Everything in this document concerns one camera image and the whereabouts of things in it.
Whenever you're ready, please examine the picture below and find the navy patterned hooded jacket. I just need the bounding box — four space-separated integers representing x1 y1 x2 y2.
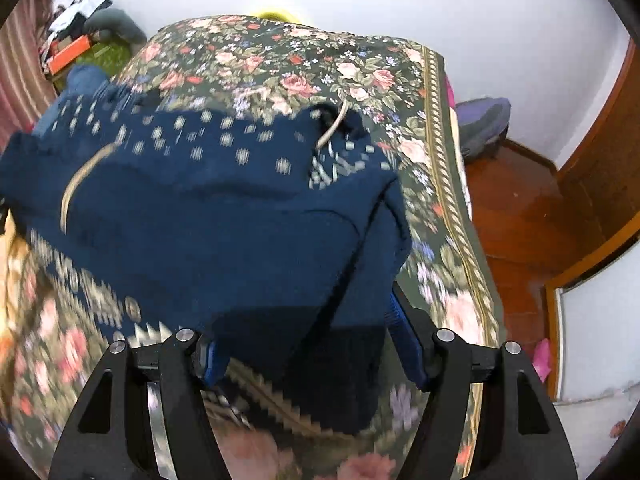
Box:
1 88 411 434

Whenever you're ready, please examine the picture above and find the floral bedspread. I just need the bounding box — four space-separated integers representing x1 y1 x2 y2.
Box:
1 15 503 479

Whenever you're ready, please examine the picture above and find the grey purple backpack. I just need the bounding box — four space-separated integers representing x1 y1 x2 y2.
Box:
456 98 511 162

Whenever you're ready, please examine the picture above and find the brown wooden door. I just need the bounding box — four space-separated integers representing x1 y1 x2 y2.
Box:
544 41 639 400

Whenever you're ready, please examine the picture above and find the blue denim garment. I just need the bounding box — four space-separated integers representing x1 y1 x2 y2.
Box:
32 64 117 138

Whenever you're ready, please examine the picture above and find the orange box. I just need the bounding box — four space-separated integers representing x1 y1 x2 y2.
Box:
47 36 92 75

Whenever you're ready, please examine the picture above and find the yellow headboard edge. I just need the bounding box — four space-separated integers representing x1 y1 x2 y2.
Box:
254 10 299 24

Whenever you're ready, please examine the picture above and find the striped red curtain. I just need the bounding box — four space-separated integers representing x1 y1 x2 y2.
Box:
1 0 56 145

